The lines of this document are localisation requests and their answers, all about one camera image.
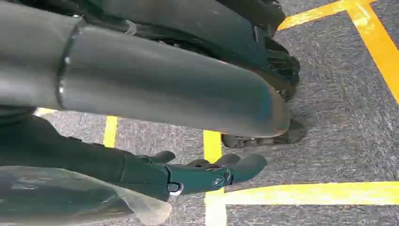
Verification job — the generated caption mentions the black robot foot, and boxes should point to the black robot foot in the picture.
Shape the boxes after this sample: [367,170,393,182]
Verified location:
[220,118,308,149]

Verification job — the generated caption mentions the short yellow floor tape strip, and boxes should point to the short yellow floor tape strip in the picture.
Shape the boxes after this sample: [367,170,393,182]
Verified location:
[102,115,119,148]

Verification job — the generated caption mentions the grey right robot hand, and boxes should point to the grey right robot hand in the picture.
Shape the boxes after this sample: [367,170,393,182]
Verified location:
[0,18,291,202]

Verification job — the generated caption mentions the translucent plastic cover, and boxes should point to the translucent plastic cover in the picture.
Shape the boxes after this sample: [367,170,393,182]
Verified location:
[0,165,173,226]

